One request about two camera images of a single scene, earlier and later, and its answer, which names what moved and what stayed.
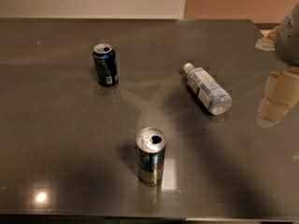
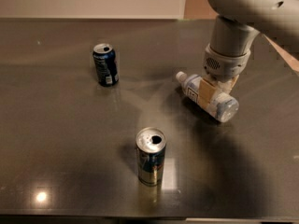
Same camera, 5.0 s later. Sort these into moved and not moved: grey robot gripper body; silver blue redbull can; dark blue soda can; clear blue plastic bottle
Moved: clear blue plastic bottle; grey robot gripper body
Not moved: silver blue redbull can; dark blue soda can
